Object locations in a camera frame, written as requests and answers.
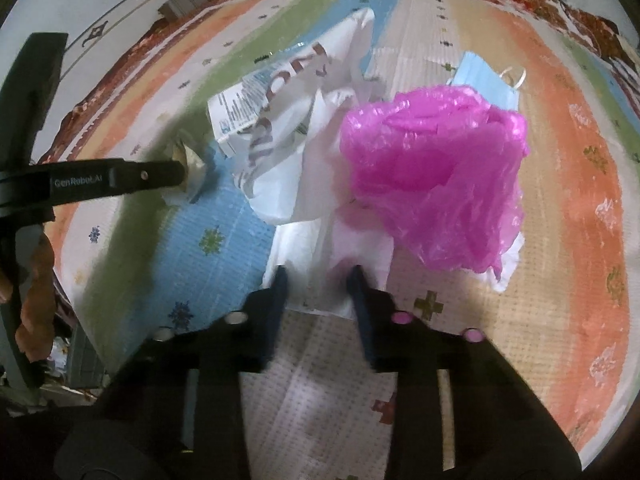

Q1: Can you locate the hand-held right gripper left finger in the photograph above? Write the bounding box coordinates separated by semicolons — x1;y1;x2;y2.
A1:
100;265;291;480

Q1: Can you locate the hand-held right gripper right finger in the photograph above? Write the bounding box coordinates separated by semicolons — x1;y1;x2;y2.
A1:
347;265;578;480

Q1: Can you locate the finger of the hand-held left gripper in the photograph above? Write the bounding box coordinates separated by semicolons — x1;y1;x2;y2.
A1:
107;159;187;194

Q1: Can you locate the plain white plastic sheet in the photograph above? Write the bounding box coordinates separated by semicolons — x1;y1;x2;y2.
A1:
265;210;526;318

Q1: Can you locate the paper wad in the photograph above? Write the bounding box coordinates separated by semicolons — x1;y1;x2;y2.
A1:
165;130;218;206

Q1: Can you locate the white printed paper packet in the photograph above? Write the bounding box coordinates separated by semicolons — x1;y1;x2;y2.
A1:
207;55;301;148

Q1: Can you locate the white printed plastic bag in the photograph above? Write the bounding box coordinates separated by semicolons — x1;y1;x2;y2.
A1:
232;8;388;226

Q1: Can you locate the pink plastic bag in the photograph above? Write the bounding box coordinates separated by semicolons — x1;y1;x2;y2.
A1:
340;85;531;281

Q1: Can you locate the person's left hand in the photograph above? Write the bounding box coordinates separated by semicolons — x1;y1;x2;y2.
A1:
0;232;56;363

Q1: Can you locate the striped colourful mat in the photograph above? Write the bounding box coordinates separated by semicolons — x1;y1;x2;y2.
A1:
45;0;633;480

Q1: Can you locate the blue face mask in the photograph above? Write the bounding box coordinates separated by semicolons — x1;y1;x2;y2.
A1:
447;51;528;111

